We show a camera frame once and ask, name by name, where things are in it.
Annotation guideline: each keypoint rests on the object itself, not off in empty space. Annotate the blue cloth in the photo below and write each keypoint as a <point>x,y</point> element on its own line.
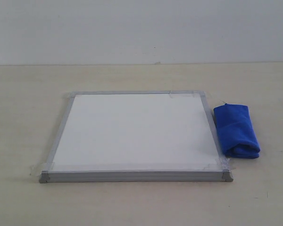
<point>235,132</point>

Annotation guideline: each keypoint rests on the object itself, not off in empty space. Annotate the clear tape back right corner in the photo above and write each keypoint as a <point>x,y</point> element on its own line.
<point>194,93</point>

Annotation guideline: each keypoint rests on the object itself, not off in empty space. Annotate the clear tape corner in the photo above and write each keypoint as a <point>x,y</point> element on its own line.
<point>194,93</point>
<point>71,94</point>
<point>40,169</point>
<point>221,164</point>

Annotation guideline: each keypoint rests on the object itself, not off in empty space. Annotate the clear tape back left corner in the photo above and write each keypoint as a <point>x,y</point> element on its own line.
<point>71,94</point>

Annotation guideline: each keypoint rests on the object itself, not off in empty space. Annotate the clear tape front right corner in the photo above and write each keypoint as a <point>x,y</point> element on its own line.
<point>221,164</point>

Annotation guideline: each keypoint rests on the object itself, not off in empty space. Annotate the clear tape front left corner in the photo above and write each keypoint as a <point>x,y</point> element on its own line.
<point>40,169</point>

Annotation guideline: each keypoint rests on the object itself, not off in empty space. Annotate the white board with aluminium frame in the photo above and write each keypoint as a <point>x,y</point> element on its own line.
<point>135,136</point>

